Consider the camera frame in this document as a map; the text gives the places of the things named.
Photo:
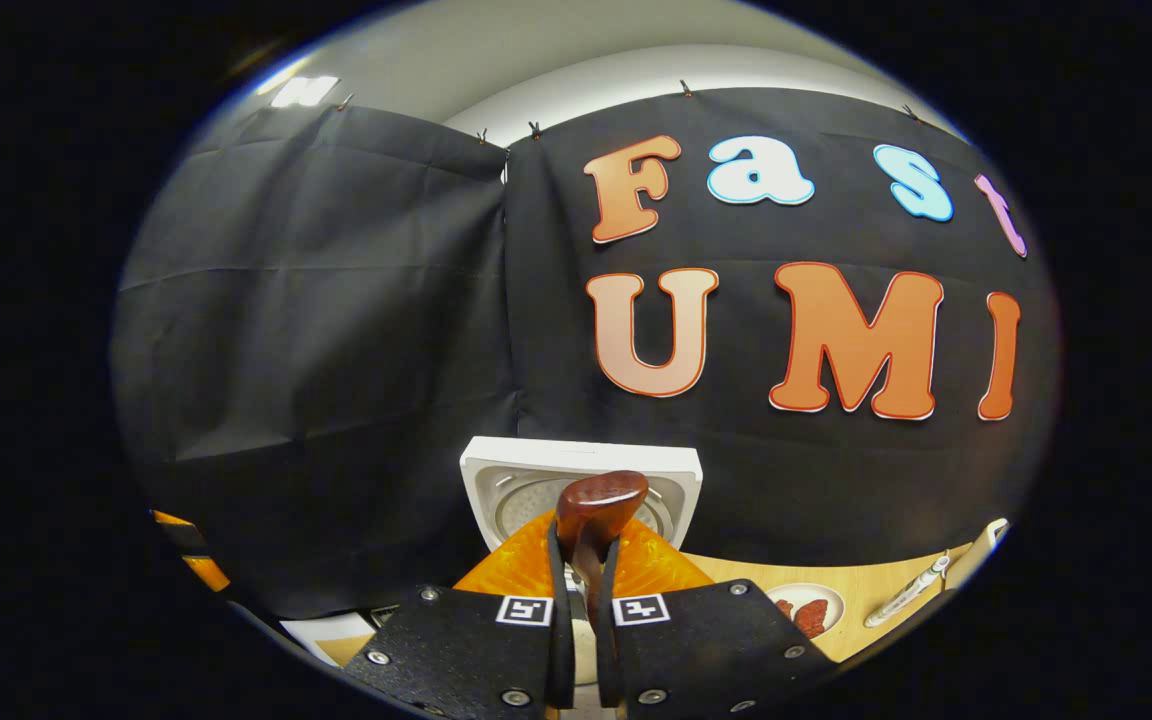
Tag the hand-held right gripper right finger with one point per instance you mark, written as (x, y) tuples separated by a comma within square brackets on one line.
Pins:
[(609, 650)]

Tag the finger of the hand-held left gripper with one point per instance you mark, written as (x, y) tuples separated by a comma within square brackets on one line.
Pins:
[(191, 548)]

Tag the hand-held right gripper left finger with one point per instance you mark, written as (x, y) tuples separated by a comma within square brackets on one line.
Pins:
[(561, 650)]

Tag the brown wooden spoon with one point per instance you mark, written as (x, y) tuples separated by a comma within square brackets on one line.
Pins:
[(596, 505)]

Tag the white rice cooker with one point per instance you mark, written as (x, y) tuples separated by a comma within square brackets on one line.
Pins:
[(496, 470)]

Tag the white sheet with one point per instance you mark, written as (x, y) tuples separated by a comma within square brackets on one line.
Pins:
[(321, 632)]

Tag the red meat piece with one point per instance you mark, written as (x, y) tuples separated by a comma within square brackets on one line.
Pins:
[(784, 608), (811, 618)]

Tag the white oval plate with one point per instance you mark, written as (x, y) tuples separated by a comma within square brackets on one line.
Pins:
[(821, 592)]

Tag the black backdrop cloth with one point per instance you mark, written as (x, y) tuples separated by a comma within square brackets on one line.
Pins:
[(336, 330)]

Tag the white drink bottle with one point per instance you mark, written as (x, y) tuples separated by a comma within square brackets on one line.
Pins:
[(906, 592)]

